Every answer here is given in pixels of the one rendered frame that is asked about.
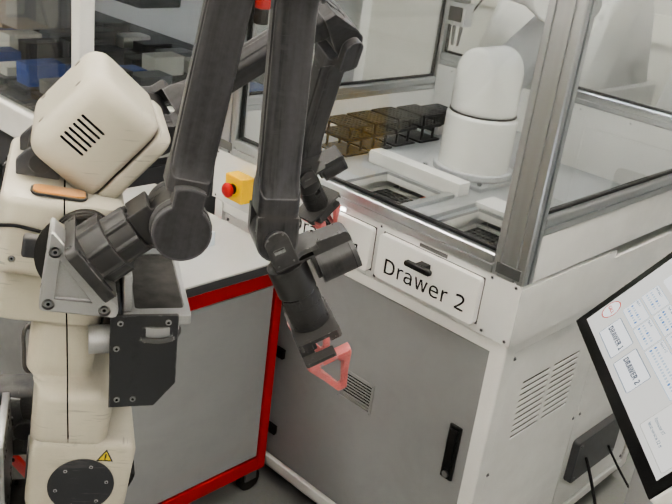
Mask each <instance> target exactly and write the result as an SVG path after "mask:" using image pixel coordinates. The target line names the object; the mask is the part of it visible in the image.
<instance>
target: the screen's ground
mask: <svg viewBox="0 0 672 504"><path fill-rule="evenodd" d="M658 284H660V286H661V288H662V289H663V291H664V292H665V294H666V295H667V297H668V298H669V300H670V301H671V303H672V259H670V260H669V261H667V262H666V263H665V264H663V265H662V266H660V267H659V268H658V269H656V270H655V271H653V272H652V273H651V274H649V275H648V276H646V277H645V278H644V279H642V280H641V281H639V282H638V283H637V284H635V285H634V286H632V287H631V288H630V289H628V290H627V291H625V292H624V293H623V294H621V295H620V296H618V297H619V299H620V301H621V303H622V304H623V306H624V308H626V307H627V306H628V305H630V304H631V303H633V302H634V301H635V300H637V299H638V298H640V297H641V296H643V295H644V294H645V293H647V292H648V291H650V290H651V289H652V288H654V287H655V286H657V285H658ZM618 297H617V298H618ZM624 308H623V309H624ZM623 309H622V310H623ZM600 310H601V309H600ZM600 310H599V311H600ZM599 311H597V312H596V313H595V314H593V315H592V316H590V317H589V318H588V319H587V321H588V323H589V326H590V328H591V330H592V333H593V335H594V337H595V340H596V342H597V344H598V347H599V349H600V351H601V353H602V356H603V358H604V360H605V363H606V365H607V367H608V370H609V372H610V374H611V377H612V379H613V381H614V384H615V386H616V388H617V390H618V393H619V395H620V397H621V400H622V402H623V404H624V407H625V409H626V411H627V414H628V416H629V418H630V421H631V423H632V425H633V428H634V430H635V432H636V434H637V437H638V439H639V441H640V444H641V446H642V448H643V451H644V453H645V455H646V458H647V460H648V462H649V465H650V467H651V469H652V471H653V474H654V476H655V478H656V481H657V480H659V479H660V478H662V477H663V476H665V475H667V474H668V473H670V472H672V401H671V402H670V403H669V401H668V399H667V397H666V395H665V393H664V391H663V390H662V388H661V386H660V384H659V382H658V380H657V378H656V376H655V374H654V372H653V370H652V368H651V367H650V365H649V363H648V361H647V359H646V357H645V355H644V353H643V351H642V349H641V347H640V345H639V344H638V342H637V340H636V338H635V336H634V334H633V332H632V330H631V328H630V326H629V324H628V322H627V321H626V319H625V317H624V315H623V313H622V311H621V310H620V311H619V312H617V313H616V314H615V315H613V316H612V317H610V318H609V319H608V320H606V321H605V322H604V321H603V319H602V317H601V315H600V313H599ZM620 317H621V318H622V320H623V322H624V324H625V326H626V328H627V330H628V332H629V334H630V336H631V338H632V340H633V342H634V344H632V345H631V346H629V347H628V348H626V349H625V350H623V351H622V352H620V353H619V354H618V355H616V356H615V357H613V358H612V359H610V357H609V355H608V353H607V351H606V348H605V346H604V344H603V342H602V339H601V337H600V335H599V332H600V331H602V330H603V329H604V328H606V327H607V326H609V325H610V324H612V323H613V322H614V321H616V320H617V319H619V318H620ZM635 348H637V350H638V352H639V353H640V355H641V357H642V359H643V361H644V363H645V365H646V367H647V369H648V371H649V373H650V375H651V377H652V378H650V379H649V380H647V381H646V382H644V383H643V384H641V385H640V386H638V387H637V388H635V389H634V390H632V391H631V392H629V393H628V394H626V393H625V391H624V389H623V387H622V384H621V382H620V380H619V378H618V375H617V373H616V371H615V369H614V366H613V363H615V362H616V361H617V360H619V359H620V358H622V357H623V356H625V355H626V354H628V353H629V352H631V351H632V350H633V349H635Z"/></svg>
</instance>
